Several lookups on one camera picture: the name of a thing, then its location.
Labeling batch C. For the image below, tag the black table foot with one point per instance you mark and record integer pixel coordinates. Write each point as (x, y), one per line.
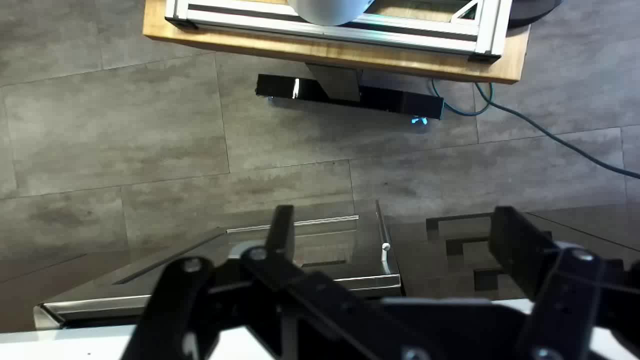
(387, 100)

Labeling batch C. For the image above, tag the aluminium profile frame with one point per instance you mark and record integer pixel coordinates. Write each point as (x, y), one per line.
(426, 32)

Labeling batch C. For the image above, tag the black round object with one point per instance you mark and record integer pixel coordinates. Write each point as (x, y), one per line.
(532, 11)

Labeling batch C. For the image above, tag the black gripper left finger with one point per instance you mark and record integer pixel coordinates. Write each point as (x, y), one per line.
(312, 301)

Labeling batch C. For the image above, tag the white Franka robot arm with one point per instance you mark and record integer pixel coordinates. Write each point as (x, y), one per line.
(330, 11)

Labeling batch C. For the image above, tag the wooden robot table top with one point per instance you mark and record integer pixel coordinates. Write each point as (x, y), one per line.
(333, 50)

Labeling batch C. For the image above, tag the dark cabinet drawers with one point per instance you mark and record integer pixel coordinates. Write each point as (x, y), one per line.
(453, 266)

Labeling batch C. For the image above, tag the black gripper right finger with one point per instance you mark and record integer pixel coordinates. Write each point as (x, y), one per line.
(526, 252)

